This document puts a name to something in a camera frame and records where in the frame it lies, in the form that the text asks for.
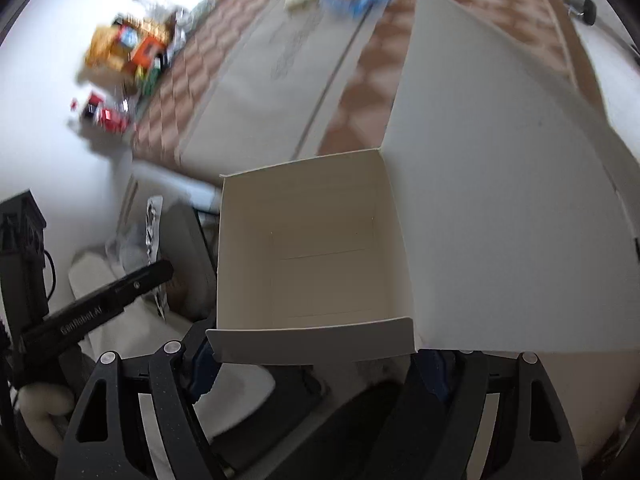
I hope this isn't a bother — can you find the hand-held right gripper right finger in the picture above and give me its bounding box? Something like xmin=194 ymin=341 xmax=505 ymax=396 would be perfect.
xmin=380 ymin=349 xmax=583 ymax=480

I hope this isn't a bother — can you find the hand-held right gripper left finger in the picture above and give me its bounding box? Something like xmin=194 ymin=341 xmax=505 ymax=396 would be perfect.
xmin=55 ymin=332 xmax=236 ymax=480

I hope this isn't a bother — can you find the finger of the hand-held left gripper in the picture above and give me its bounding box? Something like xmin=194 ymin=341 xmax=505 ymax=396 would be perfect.
xmin=112 ymin=259 xmax=175 ymax=307

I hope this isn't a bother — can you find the white cardboard box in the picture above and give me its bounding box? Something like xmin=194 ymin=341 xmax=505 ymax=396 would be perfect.
xmin=206 ymin=0 xmax=640 ymax=365

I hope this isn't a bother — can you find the person's left forearm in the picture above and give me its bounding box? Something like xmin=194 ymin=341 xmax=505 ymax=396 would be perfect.
xmin=11 ymin=381 xmax=72 ymax=461

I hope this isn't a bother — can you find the clear plastic bag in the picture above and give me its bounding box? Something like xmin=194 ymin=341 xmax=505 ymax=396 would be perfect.
xmin=104 ymin=224 xmax=153 ymax=283

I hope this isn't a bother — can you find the person's dark clothing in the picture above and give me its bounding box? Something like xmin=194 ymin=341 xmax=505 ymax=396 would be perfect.
xmin=300 ymin=379 xmax=453 ymax=480

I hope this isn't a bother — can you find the black red soda can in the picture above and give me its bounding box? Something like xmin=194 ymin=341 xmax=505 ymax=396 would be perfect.
xmin=79 ymin=90 xmax=104 ymax=124

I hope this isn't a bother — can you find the brown checkered tablecloth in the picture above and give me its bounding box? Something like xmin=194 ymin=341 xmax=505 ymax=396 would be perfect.
xmin=131 ymin=0 xmax=608 ymax=183

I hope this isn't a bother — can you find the orange box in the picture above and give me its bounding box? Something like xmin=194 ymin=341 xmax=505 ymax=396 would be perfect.
xmin=130 ymin=36 xmax=167 ymax=75

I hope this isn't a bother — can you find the small barbell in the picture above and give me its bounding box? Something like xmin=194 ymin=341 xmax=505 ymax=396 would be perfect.
xmin=567 ymin=0 xmax=640 ymax=58

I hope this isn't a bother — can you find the black cable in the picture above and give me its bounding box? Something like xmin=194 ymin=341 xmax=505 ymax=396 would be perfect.
xmin=42 ymin=248 xmax=58 ymax=307

